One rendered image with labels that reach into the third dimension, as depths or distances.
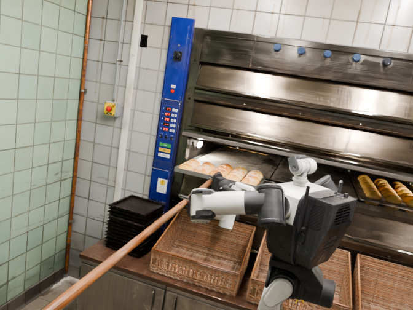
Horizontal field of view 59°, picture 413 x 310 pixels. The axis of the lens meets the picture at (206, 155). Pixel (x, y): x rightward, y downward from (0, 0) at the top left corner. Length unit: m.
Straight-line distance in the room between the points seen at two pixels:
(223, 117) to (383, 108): 0.99
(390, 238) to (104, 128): 2.10
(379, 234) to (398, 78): 0.96
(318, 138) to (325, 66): 0.45
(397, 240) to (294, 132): 0.92
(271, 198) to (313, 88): 1.20
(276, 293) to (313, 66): 1.41
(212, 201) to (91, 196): 1.78
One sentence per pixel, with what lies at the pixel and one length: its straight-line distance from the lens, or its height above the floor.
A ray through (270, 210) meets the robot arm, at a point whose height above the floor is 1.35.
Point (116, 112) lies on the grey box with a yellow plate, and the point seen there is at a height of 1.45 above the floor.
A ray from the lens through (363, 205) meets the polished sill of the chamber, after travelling 2.50.
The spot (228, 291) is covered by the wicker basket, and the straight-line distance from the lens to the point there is 2.25.
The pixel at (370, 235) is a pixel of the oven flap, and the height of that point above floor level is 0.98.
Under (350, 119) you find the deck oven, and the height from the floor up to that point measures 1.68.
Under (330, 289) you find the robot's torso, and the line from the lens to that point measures 1.67.
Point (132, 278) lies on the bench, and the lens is 2.39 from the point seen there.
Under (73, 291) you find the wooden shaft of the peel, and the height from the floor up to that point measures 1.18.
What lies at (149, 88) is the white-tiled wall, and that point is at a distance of 2.67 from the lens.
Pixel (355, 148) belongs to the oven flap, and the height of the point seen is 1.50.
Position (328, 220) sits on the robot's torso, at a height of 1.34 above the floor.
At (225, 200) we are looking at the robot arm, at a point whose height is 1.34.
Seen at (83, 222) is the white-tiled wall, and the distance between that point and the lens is 3.14.
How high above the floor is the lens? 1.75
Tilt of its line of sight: 11 degrees down
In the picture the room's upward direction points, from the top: 9 degrees clockwise
